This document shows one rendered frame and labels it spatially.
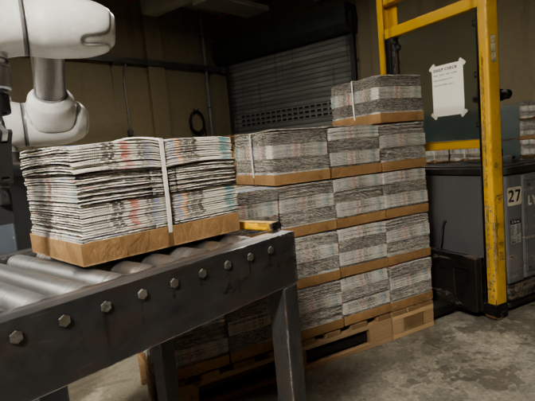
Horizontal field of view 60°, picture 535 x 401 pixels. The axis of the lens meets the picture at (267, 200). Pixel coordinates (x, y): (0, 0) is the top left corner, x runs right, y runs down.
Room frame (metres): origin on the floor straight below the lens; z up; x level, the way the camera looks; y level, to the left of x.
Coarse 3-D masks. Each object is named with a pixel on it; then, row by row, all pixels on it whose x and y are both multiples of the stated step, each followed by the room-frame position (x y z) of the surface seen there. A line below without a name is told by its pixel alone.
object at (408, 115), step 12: (348, 120) 2.42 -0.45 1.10; (360, 120) 2.34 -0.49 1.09; (372, 120) 2.26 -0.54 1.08; (384, 120) 2.22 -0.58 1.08; (396, 120) 2.26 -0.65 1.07; (408, 120) 2.30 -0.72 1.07; (384, 168) 2.21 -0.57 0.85; (396, 168) 2.25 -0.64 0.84; (420, 204) 2.32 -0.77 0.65; (396, 216) 2.24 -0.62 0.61; (408, 252) 2.27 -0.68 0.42; (420, 252) 2.31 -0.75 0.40; (408, 300) 2.26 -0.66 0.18; (420, 300) 2.30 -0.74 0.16
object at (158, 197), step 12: (156, 144) 0.96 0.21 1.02; (168, 144) 0.98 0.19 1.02; (156, 156) 0.95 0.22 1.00; (168, 156) 0.99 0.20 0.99; (156, 168) 0.95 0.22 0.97; (168, 168) 0.98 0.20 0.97; (156, 180) 0.95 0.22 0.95; (168, 180) 0.97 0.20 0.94; (156, 192) 0.95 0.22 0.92; (156, 204) 0.95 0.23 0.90; (156, 216) 0.95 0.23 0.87
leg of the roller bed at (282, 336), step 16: (288, 288) 1.02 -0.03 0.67; (272, 304) 1.04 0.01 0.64; (288, 304) 1.02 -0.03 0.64; (272, 320) 1.04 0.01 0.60; (288, 320) 1.01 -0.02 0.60; (272, 336) 1.04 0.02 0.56; (288, 336) 1.01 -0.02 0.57; (288, 352) 1.01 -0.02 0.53; (288, 368) 1.01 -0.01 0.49; (288, 384) 1.02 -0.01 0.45; (304, 384) 1.04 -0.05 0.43; (288, 400) 1.02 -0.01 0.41; (304, 400) 1.04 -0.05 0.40
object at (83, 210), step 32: (32, 160) 0.98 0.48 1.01; (64, 160) 0.84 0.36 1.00; (96, 160) 0.86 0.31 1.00; (128, 160) 0.91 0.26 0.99; (32, 192) 1.02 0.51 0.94; (64, 192) 0.87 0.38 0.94; (96, 192) 0.86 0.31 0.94; (128, 192) 0.90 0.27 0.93; (64, 224) 0.89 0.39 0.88; (96, 224) 0.86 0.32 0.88; (128, 224) 0.90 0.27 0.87
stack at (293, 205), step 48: (240, 192) 1.86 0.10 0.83; (288, 192) 1.97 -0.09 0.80; (336, 192) 2.08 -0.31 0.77; (336, 240) 2.06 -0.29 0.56; (384, 240) 2.21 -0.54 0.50; (336, 288) 2.06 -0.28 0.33; (384, 288) 2.19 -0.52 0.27; (192, 336) 1.73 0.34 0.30; (240, 336) 1.82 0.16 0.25; (336, 336) 2.05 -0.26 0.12; (384, 336) 2.18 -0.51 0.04; (144, 384) 1.97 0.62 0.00; (192, 384) 1.72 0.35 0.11
